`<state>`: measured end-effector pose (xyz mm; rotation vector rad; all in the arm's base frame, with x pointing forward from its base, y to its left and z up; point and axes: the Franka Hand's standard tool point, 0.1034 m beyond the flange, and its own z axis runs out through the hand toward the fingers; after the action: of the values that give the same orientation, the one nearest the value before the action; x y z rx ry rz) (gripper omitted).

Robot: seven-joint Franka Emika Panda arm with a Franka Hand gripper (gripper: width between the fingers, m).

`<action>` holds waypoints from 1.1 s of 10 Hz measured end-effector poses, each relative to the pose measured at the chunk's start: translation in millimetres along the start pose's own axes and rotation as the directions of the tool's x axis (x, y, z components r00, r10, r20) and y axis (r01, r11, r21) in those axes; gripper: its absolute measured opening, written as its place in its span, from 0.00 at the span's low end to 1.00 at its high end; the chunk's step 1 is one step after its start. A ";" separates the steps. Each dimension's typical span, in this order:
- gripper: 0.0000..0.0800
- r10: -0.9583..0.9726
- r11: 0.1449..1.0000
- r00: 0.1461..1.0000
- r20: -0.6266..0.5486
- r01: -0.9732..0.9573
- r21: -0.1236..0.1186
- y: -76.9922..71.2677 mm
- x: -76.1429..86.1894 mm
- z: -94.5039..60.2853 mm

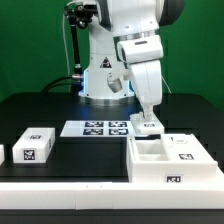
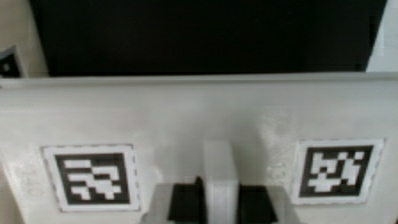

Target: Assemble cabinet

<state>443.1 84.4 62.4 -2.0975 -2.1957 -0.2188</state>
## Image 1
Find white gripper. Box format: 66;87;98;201
130;60;162;119

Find white cabinet door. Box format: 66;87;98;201
161;134;211;162
130;112;164;135

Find white cabinet body box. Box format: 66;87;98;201
126;136;218;183

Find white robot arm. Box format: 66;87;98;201
75;0;185;121

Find white cabinet top block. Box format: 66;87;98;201
12;127;55;163

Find white base tag plate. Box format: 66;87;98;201
60;120;135;137

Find white block left edge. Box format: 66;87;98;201
0;144;5;166

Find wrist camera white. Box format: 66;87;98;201
107;69;130;93

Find white fence wall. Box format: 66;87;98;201
0;171;224;210

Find black cables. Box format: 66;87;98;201
40;75;84;93

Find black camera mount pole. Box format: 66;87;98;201
64;5;91;79

